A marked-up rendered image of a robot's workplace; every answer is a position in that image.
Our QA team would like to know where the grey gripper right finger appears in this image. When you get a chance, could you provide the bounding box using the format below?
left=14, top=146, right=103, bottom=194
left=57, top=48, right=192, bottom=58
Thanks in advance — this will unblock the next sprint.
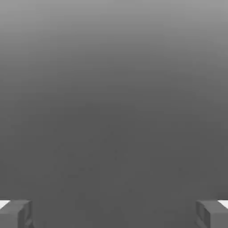
left=195, top=199, right=228, bottom=228

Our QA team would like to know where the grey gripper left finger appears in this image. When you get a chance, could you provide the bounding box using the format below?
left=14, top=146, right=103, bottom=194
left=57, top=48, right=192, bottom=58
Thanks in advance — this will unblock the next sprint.
left=0, top=199, right=34, bottom=228

